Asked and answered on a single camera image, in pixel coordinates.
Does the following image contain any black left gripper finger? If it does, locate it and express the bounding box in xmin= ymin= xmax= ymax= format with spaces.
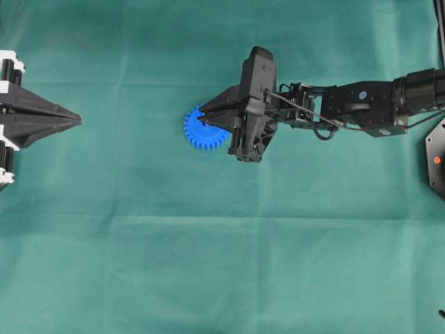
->
xmin=1 ymin=83 xmax=81 ymax=120
xmin=1 ymin=114 xmax=81 ymax=150

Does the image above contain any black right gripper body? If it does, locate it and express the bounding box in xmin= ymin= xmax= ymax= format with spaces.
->
xmin=229 ymin=46 xmax=277 ymax=162

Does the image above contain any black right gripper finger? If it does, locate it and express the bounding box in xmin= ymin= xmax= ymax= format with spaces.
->
xmin=200 ymin=85 xmax=240 ymax=113
xmin=197 ymin=110 xmax=243 ymax=132

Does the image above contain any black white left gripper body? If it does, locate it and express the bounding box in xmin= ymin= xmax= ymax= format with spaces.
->
xmin=0 ymin=50 xmax=27 ymax=191

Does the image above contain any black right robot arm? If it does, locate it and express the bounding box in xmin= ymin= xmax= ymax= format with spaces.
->
xmin=198 ymin=46 xmax=444 ymax=162

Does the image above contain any blue plastic gear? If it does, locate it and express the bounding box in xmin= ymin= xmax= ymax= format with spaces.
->
xmin=183 ymin=106 xmax=229 ymax=150

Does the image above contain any green cloth mat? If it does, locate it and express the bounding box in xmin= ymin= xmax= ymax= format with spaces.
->
xmin=1 ymin=1 xmax=444 ymax=333

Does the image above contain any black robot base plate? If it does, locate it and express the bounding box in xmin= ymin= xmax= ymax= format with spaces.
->
xmin=425 ymin=119 xmax=445 ymax=200

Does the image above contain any black cable top right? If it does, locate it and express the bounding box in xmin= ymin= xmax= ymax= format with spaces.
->
xmin=432 ymin=0 xmax=445 ymax=67

